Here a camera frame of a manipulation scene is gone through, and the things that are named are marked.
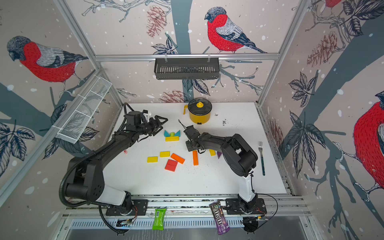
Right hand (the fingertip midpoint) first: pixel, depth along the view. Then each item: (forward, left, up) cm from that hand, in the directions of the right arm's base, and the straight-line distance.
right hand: (192, 142), depth 98 cm
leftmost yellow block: (-13, +24, 0) cm, 27 cm away
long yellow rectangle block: (+3, +14, 0) cm, 14 cm away
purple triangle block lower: (-9, -17, +1) cm, 19 cm away
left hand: (+3, +13, +20) cm, 25 cm away
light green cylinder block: (+6, +14, +1) cm, 15 cm away
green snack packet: (-44, +13, +1) cm, 46 cm away
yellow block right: (-7, -14, 0) cm, 15 cm away
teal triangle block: (+5, +18, +1) cm, 19 cm away
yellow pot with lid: (+23, -4, +8) cm, 25 cm away
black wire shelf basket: (+45, +6, +28) cm, 53 cm away
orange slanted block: (-11, +8, 0) cm, 14 cm away
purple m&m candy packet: (-44, -17, 0) cm, 47 cm away
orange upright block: (-8, -3, 0) cm, 8 cm away
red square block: (-16, +12, 0) cm, 20 cm away
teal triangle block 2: (+7, +10, -1) cm, 13 cm away
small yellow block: (-9, +17, 0) cm, 19 cm away
